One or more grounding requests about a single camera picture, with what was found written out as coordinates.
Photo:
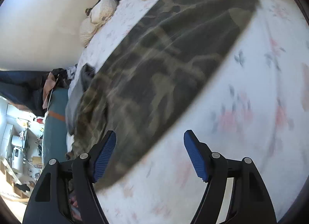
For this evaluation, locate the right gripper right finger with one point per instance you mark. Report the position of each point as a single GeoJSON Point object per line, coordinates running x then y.
{"type": "Point", "coordinates": [250, 201]}

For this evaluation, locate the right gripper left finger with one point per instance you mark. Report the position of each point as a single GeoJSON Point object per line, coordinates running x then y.
{"type": "Point", "coordinates": [64, 192]}

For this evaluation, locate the camouflage pants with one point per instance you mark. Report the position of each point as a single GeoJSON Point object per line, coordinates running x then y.
{"type": "Point", "coordinates": [154, 74]}

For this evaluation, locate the white washing machine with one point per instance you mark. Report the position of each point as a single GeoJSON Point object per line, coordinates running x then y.
{"type": "Point", "coordinates": [17, 159]}

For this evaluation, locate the teal bed headboard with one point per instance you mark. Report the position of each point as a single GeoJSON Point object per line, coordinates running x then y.
{"type": "Point", "coordinates": [54, 137]}

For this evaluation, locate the dark hanging clothes pile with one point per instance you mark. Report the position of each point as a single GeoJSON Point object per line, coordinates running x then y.
{"type": "Point", "coordinates": [29, 90]}

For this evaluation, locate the dark grey folded pants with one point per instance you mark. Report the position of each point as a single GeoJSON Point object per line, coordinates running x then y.
{"type": "Point", "coordinates": [83, 82]}

